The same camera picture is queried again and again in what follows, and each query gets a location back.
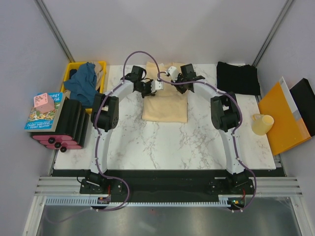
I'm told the pink black box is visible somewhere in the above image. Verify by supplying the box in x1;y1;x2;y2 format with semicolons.
30;99;90;152

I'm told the orange board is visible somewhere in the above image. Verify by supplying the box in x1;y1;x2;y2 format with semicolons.
258;82;311;155

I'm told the blue t shirt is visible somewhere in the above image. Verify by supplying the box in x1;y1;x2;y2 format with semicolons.
63;62;97;108

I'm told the corner aluminium post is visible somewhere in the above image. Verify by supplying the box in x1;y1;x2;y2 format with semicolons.
252;0;295;67
34;0;75;62

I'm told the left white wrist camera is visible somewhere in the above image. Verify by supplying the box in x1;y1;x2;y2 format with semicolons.
151;80;164;92

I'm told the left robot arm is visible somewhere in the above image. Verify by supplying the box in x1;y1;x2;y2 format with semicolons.
90;66;155;174

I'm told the cream yellow t shirt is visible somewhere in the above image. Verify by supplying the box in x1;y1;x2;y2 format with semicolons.
142;60;189;123

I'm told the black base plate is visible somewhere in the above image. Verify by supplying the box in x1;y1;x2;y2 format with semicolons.
80;170;254;203

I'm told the pink cube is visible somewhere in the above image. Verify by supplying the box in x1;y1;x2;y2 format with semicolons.
33;93;55;114

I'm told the beige t shirt in bin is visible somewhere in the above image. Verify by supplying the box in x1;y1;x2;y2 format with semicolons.
90;61;105;90

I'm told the left corner aluminium post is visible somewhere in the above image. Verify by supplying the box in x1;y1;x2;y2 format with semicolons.
34;0;75;62

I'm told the folded black t shirt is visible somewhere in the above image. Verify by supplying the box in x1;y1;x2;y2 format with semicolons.
217;61;261;96

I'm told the right corner aluminium post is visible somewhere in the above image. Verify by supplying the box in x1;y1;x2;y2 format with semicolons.
252;0;295;67

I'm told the yellow plastic bin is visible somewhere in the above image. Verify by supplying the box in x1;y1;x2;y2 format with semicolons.
61;61;106;114

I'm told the yellow plastic cup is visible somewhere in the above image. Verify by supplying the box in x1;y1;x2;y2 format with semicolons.
252;114;274;136

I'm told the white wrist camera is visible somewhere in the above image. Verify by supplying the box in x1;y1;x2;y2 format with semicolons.
166;66;180;82
151;80;164;92

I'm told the blue illustrated book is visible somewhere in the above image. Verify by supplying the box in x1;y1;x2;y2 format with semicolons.
24;92;65;132

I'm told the white cable duct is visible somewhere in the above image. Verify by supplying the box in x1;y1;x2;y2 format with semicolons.
45;194;247;207

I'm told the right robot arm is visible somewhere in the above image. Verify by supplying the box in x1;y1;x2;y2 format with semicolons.
167;64;245;175

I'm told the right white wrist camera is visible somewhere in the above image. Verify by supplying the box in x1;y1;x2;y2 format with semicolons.
166;66;180;82

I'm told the white strip board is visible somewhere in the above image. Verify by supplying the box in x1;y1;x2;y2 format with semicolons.
279;77;301;121

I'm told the aluminium frame rail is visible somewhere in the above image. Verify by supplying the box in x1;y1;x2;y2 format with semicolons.
35;177;302;197

